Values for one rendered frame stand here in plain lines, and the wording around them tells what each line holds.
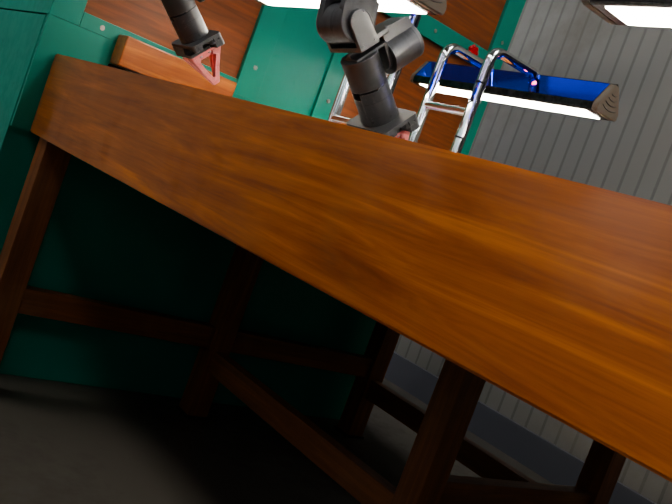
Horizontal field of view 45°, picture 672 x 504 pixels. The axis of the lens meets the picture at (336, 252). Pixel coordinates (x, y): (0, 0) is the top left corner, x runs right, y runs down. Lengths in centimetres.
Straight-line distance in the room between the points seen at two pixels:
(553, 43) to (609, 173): 67
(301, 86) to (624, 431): 174
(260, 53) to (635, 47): 162
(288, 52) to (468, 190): 149
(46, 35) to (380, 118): 96
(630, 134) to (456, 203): 240
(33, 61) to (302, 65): 71
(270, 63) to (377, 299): 144
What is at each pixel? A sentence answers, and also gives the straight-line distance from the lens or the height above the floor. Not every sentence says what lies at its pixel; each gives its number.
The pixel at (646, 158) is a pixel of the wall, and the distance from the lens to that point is 309.
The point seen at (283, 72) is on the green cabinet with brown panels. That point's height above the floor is 94.
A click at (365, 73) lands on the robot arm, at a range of 120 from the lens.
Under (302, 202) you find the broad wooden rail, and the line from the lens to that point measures 97.
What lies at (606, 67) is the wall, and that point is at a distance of 334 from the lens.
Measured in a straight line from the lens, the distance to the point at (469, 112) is 186.
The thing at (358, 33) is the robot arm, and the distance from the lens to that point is 117.
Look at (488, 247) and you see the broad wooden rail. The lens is 74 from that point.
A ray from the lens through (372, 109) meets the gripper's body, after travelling 122.
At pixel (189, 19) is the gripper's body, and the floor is 90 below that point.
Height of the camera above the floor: 69
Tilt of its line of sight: 4 degrees down
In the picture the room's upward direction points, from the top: 20 degrees clockwise
